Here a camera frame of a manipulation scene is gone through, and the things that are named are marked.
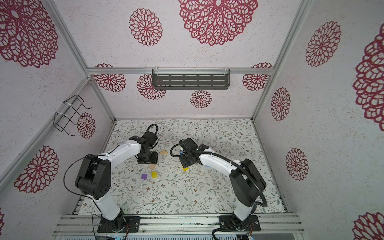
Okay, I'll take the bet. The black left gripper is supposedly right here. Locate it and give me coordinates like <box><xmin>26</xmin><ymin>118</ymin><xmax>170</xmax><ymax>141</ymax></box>
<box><xmin>138</xmin><ymin>149</ymin><xmax>159</xmax><ymax>165</ymax></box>

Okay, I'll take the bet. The yellow-green wood cube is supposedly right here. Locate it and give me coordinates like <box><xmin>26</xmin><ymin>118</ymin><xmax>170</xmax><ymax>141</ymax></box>
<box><xmin>152</xmin><ymin>171</ymin><xmax>158</xmax><ymax>179</ymax></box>

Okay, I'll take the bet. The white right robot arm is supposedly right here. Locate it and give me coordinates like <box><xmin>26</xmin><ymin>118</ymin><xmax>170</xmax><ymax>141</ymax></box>
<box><xmin>170</xmin><ymin>138</ymin><xmax>268</xmax><ymax>222</ymax></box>

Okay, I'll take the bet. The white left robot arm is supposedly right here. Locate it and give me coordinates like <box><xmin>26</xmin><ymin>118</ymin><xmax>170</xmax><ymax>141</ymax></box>
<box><xmin>75</xmin><ymin>131</ymin><xmax>159</xmax><ymax>221</ymax></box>

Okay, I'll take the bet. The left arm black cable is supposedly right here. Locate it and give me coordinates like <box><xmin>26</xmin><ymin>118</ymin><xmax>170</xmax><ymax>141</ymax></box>
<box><xmin>145</xmin><ymin>123</ymin><xmax>159</xmax><ymax>149</ymax></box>

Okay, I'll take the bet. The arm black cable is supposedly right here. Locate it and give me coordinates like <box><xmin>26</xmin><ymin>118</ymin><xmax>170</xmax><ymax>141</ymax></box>
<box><xmin>169</xmin><ymin>142</ymin><xmax>268</xmax><ymax>240</ymax></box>
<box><xmin>145</xmin><ymin>123</ymin><xmax>159</xmax><ymax>149</ymax></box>

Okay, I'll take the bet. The dark grey wall shelf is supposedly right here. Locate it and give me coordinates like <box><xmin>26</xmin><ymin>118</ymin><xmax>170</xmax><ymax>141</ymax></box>
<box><xmin>152</xmin><ymin>69</ymin><xmax>231</xmax><ymax>90</ymax></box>

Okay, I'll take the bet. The black wire wall basket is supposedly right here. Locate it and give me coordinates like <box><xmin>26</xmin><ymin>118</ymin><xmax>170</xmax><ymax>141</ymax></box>
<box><xmin>53</xmin><ymin>95</ymin><xmax>91</xmax><ymax>137</ymax></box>

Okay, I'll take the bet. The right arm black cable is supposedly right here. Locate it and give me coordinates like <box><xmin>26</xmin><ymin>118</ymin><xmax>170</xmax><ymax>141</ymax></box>
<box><xmin>169</xmin><ymin>142</ymin><xmax>268</xmax><ymax>240</ymax></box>

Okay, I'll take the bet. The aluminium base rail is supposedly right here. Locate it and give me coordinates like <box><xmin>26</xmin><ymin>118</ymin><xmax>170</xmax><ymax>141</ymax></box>
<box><xmin>53</xmin><ymin>213</ymin><xmax>305</xmax><ymax>237</ymax></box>

